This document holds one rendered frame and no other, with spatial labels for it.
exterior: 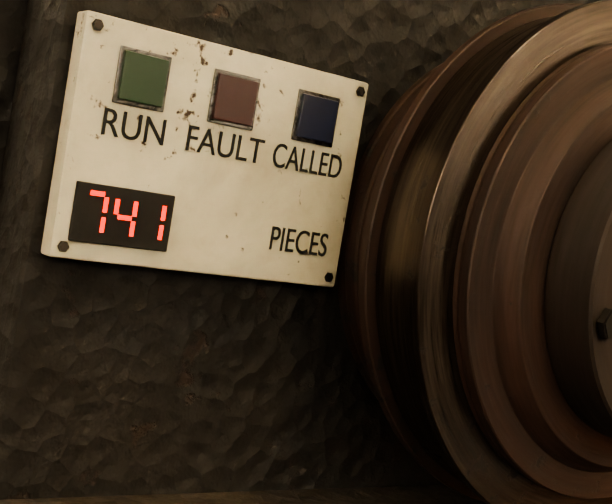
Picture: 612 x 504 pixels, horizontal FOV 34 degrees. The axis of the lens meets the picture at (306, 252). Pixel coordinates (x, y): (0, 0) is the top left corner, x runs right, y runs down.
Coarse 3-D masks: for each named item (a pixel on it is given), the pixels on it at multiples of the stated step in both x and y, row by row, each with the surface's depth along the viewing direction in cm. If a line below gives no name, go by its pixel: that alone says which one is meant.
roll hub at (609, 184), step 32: (608, 160) 77; (576, 192) 77; (608, 192) 75; (576, 224) 76; (608, 224) 74; (576, 256) 75; (608, 256) 74; (576, 288) 75; (608, 288) 75; (576, 320) 75; (576, 352) 76; (608, 352) 76; (576, 384) 78; (608, 384) 76; (608, 416) 78
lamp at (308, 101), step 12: (312, 96) 83; (300, 108) 83; (312, 108) 83; (324, 108) 84; (336, 108) 85; (300, 120) 83; (312, 120) 83; (324, 120) 84; (300, 132) 83; (312, 132) 84; (324, 132) 84
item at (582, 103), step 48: (528, 96) 79; (576, 96) 80; (528, 144) 77; (576, 144) 78; (480, 192) 76; (528, 192) 77; (480, 240) 76; (528, 240) 76; (480, 288) 77; (528, 288) 77; (480, 336) 77; (528, 336) 78; (480, 384) 78; (528, 384) 78; (528, 432) 82; (576, 432) 82; (576, 480) 86
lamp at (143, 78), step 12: (132, 60) 74; (144, 60) 74; (156, 60) 75; (168, 60) 76; (132, 72) 74; (144, 72) 74; (156, 72) 75; (120, 84) 74; (132, 84) 74; (144, 84) 75; (156, 84) 75; (120, 96) 74; (132, 96) 74; (144, 96) 75; (156, 96) 75
